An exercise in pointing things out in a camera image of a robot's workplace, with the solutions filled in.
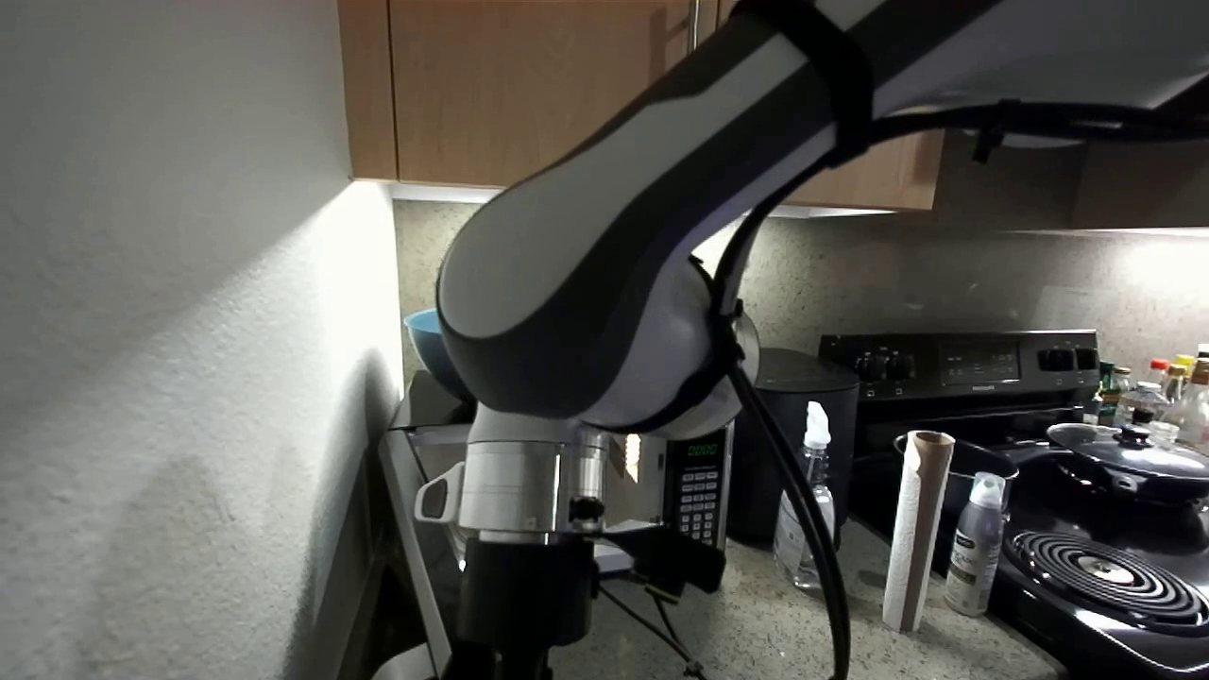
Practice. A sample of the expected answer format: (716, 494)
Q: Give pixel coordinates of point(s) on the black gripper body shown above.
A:
(517, 604)

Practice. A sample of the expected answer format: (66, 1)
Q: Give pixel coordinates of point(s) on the black microwave door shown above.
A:
(430, 563)

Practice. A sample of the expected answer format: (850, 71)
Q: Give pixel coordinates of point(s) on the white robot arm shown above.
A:
(572, 302)

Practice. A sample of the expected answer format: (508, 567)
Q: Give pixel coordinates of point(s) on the silver microwave oven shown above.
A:
(683, 486)

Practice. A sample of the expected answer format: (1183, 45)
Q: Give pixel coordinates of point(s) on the blue mixing bowl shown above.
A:
(424, 332)

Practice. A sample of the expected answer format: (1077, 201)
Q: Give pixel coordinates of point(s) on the black air fryer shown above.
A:
(789, 383)

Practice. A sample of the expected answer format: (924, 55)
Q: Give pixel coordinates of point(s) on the paper towel roll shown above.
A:
(924, 486)

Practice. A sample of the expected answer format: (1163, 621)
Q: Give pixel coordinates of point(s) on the small white bottle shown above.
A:
(977, 545)

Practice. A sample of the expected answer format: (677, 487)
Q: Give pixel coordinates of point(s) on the wooden upper cabinet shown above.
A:
(468, 97)

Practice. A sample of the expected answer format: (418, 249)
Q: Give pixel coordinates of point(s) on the black electric stove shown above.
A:
(1110, 587)

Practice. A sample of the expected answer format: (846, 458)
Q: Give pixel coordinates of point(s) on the black pot with lid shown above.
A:
(1123, 462)

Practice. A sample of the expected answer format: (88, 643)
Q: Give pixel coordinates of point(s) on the condiment bottles cluster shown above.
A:
(1171, 392)

